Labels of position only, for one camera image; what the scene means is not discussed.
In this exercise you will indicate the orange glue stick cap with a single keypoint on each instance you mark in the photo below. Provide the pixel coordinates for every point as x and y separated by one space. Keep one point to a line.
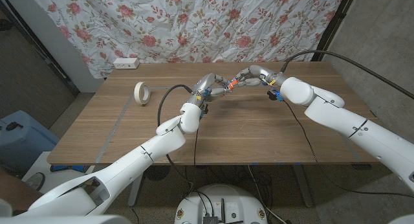
234 83

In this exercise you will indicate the floral backdrop cloth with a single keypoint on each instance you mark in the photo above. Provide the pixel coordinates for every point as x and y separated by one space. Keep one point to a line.
194 23

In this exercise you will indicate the blue plastic bin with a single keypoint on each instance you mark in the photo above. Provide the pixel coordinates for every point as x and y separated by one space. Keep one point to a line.
26 140

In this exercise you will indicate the person bare leg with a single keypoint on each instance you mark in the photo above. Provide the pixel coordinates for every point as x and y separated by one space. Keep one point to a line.
16 191

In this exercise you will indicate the white power strip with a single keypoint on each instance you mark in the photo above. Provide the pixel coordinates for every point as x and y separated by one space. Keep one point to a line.
126 63

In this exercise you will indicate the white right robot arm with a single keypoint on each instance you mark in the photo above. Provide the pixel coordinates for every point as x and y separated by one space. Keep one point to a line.
355 127

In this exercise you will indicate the masking tape roll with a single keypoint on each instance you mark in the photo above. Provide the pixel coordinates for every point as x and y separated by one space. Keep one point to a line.
139 92

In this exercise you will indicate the orange and white glue stick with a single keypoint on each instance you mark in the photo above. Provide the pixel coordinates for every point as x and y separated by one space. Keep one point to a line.
228 87

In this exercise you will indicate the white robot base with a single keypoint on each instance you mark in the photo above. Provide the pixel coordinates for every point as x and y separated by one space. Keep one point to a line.
223 201

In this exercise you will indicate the white table leg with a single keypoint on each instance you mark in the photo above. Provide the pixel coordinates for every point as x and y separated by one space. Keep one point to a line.
134 195
304 188

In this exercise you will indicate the black round grille disc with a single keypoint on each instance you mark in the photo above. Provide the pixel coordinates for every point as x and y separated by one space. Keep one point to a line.
156 173

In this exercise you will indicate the black backdrop stand pole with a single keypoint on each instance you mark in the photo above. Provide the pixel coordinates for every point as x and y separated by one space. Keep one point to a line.
333 26

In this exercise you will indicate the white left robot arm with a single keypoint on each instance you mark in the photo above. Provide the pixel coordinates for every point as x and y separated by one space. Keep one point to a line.
129 172

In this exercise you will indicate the white sneaker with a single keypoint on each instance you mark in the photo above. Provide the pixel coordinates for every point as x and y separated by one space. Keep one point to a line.
35 181

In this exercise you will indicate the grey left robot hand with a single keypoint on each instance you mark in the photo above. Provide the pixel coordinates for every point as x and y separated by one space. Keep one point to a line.
205 86

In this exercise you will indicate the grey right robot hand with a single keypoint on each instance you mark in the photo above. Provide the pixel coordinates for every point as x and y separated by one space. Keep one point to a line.
262 75

